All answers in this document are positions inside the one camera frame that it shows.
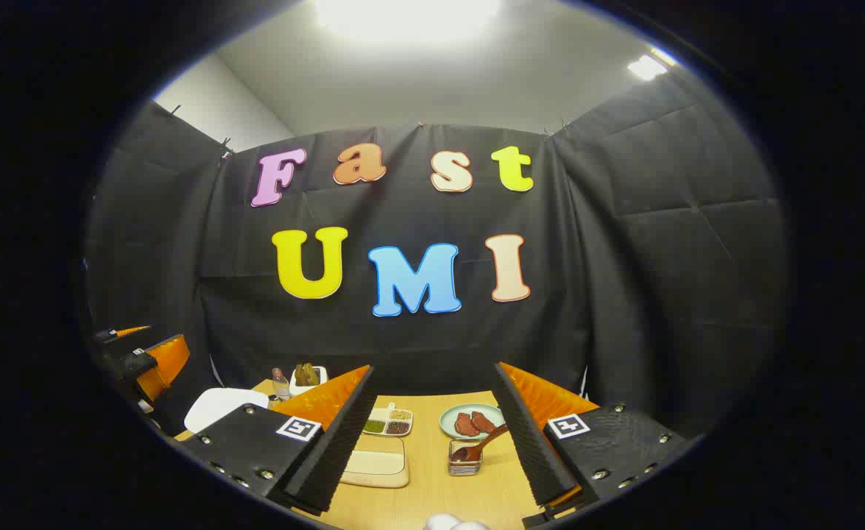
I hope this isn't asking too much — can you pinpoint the pale green plate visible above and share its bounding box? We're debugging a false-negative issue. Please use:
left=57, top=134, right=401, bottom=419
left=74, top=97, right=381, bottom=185
left=439, top=403, right=506, bottom=441

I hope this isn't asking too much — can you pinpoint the cream cutting board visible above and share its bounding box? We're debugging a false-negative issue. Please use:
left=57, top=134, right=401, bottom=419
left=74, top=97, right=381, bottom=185
left=339, top=437, right=410, bottom=489

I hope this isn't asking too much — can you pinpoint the metal chopstick holder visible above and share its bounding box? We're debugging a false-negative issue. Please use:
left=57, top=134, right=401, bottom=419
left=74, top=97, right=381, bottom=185
left=448, top=439, right=484, bottom=477

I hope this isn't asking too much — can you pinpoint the white divided grain tray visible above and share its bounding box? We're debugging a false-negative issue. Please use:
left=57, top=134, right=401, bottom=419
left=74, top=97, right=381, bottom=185
left=363, top=403, right=414, bottom=437

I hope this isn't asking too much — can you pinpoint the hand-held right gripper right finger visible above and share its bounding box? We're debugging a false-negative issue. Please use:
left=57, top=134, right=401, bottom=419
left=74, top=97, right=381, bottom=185
left=492, top=361, right=688, bottom=527

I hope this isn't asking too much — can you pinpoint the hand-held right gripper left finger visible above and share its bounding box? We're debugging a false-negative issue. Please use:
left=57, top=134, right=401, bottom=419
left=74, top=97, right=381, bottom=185
left=180, top=364, right=378, bottom=516

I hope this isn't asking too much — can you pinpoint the white rice cooker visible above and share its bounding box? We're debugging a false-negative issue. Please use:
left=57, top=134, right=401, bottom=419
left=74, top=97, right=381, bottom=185
left=184, top=388, right=269, bottom=434

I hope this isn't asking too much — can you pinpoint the black backdrop cloth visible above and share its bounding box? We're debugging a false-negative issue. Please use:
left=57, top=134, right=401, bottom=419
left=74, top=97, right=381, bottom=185
left=82, top=70, right=790, bottom=442

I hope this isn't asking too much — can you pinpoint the small ceiling light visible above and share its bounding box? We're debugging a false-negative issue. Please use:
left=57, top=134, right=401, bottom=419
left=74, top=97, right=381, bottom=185
left=627, top=49, right=674, bottom=81

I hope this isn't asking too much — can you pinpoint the white toaster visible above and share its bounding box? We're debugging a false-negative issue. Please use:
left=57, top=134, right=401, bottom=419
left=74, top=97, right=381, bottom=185
left=290, top=363, right=328, bottom=397

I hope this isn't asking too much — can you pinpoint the dark wooden spoon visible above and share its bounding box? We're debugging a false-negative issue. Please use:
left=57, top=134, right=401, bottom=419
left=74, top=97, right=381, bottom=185
left=452, top=425, right=511, bottom=462

